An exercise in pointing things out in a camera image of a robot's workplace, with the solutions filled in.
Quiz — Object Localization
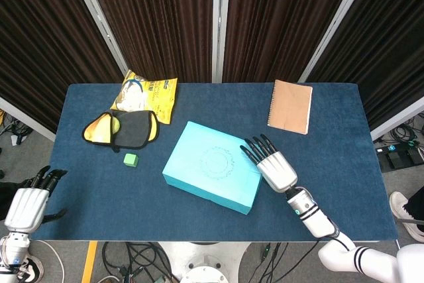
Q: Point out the yellow floor tape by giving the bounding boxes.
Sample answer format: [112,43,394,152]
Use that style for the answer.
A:
[81,241,99,283]

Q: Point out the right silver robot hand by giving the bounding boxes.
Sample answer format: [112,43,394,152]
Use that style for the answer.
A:
[239,134,298,194]

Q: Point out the black floor cable bundle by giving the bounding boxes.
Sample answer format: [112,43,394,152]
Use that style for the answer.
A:
[374,115,424,151]
[101,241,180,283]
[0,110,34,146]

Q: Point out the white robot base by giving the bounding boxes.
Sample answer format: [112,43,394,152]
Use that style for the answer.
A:
[158,241,252,283]

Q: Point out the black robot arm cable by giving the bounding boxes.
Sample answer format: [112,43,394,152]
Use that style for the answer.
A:
[261,229,348,283]

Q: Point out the white double partition post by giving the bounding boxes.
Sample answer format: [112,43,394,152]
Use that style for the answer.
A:
[211,0,232,84]

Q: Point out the white partition bottom rail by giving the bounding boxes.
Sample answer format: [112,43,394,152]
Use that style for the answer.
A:
[0,97,56,142]
[370,103,424,141]

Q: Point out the white and black sneaker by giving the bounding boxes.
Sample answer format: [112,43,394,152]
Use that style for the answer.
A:
[19,256,44,283]

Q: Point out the brown spiral notebook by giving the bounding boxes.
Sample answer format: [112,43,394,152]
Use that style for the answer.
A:
[266,79,313,135]

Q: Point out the white floor cable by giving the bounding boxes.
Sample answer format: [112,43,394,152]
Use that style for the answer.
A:
[41,239,66,283]

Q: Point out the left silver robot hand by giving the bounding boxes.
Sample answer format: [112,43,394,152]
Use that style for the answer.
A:
[4,165,68,233]

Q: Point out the yellow snack bag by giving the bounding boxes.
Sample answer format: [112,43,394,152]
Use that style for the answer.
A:
[109,69,178,125]

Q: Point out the yellow and grey cloth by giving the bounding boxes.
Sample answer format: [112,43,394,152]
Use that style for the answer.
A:
[81,109,160,154]

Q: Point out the black foot pedal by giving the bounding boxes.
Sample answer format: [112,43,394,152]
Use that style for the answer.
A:
[377,145,424,173]

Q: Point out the green cube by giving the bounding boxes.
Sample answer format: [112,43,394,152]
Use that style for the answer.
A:
[123,152,140,168]

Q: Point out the black trouser leg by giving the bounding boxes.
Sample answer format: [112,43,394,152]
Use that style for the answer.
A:
[402,186,424,223]

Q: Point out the light blue shoe box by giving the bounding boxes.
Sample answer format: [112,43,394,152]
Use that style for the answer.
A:
[162,121,263,216]

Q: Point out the dark brown curtain panel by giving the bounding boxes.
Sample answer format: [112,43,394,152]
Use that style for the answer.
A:
[0,0,125,133]
[81,0,216,84]
[306,0,424,131]
[222,0,362,84]

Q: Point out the blue table cover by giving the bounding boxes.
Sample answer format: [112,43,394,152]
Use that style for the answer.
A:
[31,82,398,243]

